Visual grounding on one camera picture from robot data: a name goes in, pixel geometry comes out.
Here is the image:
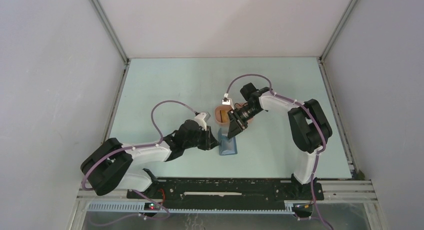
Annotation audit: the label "blue card holder wallet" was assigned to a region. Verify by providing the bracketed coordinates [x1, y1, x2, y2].
[218, 127, 238, 156]

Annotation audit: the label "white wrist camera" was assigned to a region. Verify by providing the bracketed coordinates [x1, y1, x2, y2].
[221, 93, 235, 109]
[194, 112, 211, 130]

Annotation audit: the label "gold credit card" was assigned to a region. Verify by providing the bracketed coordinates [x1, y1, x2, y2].
[219, 110, 229, 123]

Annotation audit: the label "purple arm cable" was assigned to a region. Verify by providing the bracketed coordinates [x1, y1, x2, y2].
[225, 73, 334, 230]
[81, 100, 198, 191]

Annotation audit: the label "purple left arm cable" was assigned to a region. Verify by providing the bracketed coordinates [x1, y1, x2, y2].
[81, 100, 198, 191]

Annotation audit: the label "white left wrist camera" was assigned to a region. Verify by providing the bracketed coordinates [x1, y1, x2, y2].
[194, 112, 211, 130]

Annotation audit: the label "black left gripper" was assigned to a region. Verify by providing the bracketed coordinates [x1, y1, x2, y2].
[183, 124, 219, 151]

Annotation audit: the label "aluminium frame rail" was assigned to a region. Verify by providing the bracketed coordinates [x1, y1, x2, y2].
[76, 179, 379, 205]

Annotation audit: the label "blue-white cable duct strip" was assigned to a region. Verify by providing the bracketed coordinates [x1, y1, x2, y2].
[86, 201, 294, 214]

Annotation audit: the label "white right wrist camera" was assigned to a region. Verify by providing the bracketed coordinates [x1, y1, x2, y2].
[221, 93, 235, 109]

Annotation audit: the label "pink oval tray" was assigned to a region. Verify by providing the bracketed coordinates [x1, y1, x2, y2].
[214, 102, 248, 127]

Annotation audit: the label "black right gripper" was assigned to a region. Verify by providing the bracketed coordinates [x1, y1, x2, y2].
[227, 104, 262, 140]

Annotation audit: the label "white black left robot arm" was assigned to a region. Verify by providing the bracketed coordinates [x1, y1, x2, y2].
[80, 120, 219, 198]

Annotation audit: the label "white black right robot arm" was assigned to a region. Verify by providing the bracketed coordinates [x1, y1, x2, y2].
[227, 83, 333, 199]

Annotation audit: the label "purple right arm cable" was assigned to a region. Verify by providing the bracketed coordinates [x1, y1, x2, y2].
[225, 73, 334, 230]

